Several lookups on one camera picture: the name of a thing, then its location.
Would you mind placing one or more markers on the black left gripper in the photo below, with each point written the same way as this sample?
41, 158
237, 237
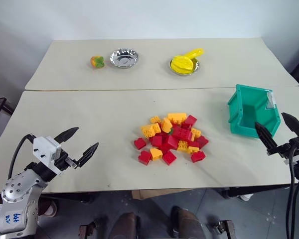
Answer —
62, 161

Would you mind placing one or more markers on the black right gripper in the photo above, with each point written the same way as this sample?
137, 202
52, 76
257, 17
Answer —
297, 145

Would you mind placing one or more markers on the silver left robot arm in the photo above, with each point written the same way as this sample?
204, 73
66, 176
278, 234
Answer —
17, 189

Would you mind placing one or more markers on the clear label holder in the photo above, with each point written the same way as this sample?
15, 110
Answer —
271, 102

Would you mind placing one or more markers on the green plastic bin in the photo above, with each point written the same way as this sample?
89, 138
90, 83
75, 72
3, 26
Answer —
249, 99

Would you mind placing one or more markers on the brown shoe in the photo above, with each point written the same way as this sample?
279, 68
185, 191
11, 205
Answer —
48, 207

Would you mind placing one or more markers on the white shoe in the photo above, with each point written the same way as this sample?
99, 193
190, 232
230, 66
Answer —
246, 197

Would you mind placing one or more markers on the black table leg base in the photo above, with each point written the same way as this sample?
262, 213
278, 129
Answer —
230, 193

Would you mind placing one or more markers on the small yellow block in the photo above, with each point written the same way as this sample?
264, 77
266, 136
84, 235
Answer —
194, 149
182, 146
155, 120

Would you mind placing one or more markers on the orange toy persimmon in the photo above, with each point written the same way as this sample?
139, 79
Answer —
97, 62

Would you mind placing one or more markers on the dark rounded shape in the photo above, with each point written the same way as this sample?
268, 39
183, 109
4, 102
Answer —
188, 224
124, 226

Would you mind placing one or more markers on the green plastic toy brick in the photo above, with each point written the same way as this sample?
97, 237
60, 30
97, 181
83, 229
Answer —
171, 131

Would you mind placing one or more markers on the empty silver metal bowl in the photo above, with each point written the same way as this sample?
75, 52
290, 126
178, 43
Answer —
124, 58

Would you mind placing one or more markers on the silver bowl with yellow fruit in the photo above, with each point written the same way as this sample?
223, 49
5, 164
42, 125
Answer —
196, 65

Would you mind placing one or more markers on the yellow toy banana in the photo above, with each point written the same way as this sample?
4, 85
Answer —
195, 52

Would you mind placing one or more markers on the yellow toy star fruit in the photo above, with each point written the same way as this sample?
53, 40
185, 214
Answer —
182, 64

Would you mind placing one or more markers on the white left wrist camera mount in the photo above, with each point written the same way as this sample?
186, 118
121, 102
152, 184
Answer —
44, 149

